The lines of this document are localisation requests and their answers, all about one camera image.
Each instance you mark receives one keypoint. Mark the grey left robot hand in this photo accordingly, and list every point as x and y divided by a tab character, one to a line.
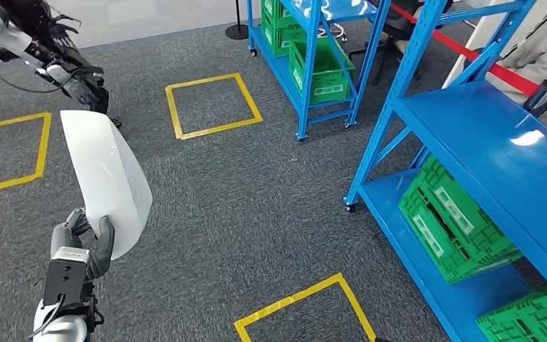
106	245

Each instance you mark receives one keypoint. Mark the white curved plastic part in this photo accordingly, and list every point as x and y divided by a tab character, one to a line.
108	179

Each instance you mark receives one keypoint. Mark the blue metal shelf rack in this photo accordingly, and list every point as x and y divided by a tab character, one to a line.
309	71
490	151

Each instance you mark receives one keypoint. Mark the black and white robot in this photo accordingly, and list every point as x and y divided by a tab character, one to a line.
80	89

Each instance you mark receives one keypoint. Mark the green plastic crate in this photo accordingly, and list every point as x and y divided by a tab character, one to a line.
278	23
528	321
457	226
330	75

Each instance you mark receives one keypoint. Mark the black office chair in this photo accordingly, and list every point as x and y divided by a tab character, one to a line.
396	33

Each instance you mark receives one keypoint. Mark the white desk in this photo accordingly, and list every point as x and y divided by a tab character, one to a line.
481	28

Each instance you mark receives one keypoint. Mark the red barrier tape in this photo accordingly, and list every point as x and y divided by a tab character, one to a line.
509	75

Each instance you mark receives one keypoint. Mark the black stanchion head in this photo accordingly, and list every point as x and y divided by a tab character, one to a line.
545	96

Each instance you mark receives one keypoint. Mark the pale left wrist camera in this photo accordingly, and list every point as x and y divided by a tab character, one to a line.
66	278

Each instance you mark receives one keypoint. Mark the black stanchion post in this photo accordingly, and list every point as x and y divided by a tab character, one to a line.
236	32

